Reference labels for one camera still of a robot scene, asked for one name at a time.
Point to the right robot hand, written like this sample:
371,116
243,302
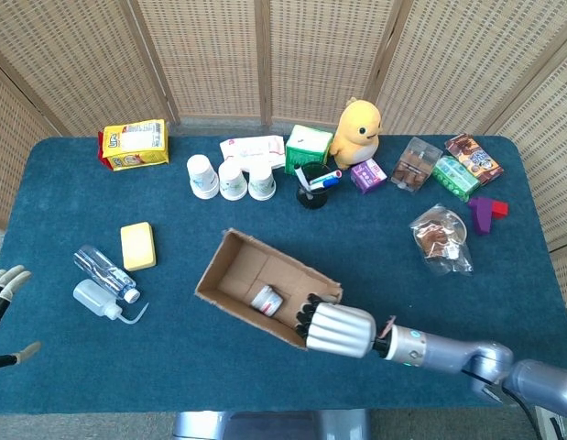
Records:
340,332

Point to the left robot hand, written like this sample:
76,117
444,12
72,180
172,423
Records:
1,293

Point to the clear plastic water bottle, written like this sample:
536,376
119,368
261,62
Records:
102,270

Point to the brown cardboard box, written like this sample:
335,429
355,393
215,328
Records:
246,270

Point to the yellow sponge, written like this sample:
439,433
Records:
138,246

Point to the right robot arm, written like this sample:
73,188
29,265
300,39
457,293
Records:
448,353

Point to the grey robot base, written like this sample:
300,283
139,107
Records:
274,424

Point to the small purple box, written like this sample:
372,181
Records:
367,176

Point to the clear package brown cups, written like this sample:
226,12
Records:
413,165

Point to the green tissue box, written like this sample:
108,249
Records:
308,144

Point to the brown snack packet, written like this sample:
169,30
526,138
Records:
473,158

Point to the small white jar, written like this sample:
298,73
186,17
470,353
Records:
267,300

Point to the white squeeze wash bottle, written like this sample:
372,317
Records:
93,298

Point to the clear bag of bread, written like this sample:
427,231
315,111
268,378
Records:
439,240

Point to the black mesh pen holder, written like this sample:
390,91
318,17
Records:
314,199

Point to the blue marker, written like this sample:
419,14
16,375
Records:
329,183

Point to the white marker red cap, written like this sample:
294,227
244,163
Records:
326,176

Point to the white marker black cap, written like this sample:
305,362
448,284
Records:
301,178

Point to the blue table mat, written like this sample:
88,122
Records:
173,366

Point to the purple block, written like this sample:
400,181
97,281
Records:
482,215

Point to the green snack pack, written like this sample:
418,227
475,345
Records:
454,179

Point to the yellow plush duck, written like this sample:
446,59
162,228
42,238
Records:
356,137

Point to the yellow snack bag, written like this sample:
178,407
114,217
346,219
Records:
136,144

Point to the red block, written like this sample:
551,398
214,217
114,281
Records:
499,209

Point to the white tissue pack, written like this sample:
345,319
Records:
255,149

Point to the woven folding screen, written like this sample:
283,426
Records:
210,55

